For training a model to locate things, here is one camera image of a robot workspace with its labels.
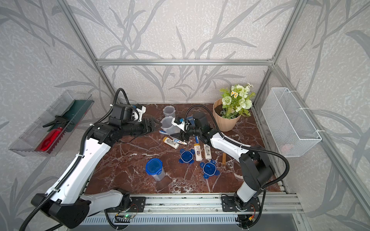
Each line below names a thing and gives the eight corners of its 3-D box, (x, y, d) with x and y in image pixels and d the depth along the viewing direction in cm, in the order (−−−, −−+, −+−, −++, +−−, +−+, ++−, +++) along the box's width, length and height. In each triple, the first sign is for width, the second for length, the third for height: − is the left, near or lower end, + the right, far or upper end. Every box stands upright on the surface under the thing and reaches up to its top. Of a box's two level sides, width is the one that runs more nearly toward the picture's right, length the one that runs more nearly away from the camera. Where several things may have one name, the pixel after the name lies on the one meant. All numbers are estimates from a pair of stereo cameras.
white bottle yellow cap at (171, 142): (162, 141, 100) (162, 139, 98) (166, 137, 102) (165, 135, 100) (176, 149, 96) (176, 147, 94) (179, 145, 98) (179, 143, 96)
